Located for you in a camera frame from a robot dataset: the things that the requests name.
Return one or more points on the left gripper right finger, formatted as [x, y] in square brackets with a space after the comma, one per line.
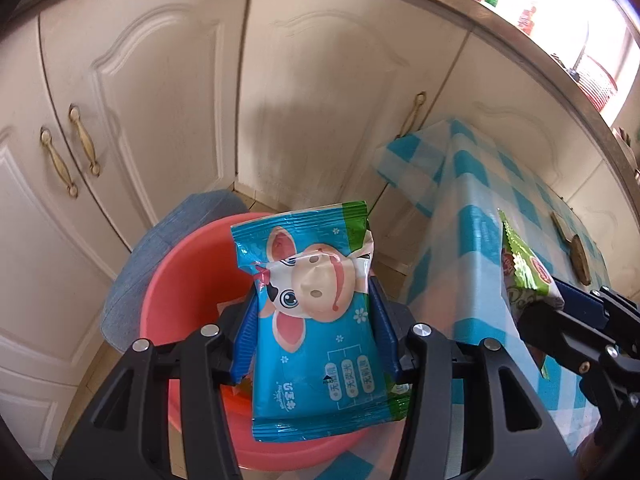
[507, 432]

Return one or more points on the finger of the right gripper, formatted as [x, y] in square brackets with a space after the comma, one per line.
[578, 303]

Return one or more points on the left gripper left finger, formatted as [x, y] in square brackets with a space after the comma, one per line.
[123, 433]

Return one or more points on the green white snack wrapper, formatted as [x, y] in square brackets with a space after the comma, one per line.
[525, 278]

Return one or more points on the blue cow snack packet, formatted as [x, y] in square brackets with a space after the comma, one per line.
[317, 370]

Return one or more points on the silver foil pouch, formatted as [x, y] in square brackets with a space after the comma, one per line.
[561, 227]

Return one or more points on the red plastic basin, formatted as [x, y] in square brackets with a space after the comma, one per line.
[200, 312]

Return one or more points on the blue denim stool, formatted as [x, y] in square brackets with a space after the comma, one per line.
[120, 318]

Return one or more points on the blue checkered tablecloth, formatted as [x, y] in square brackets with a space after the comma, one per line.
[468, 187]

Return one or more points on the red plastic basket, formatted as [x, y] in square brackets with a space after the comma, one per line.
[596, 82]

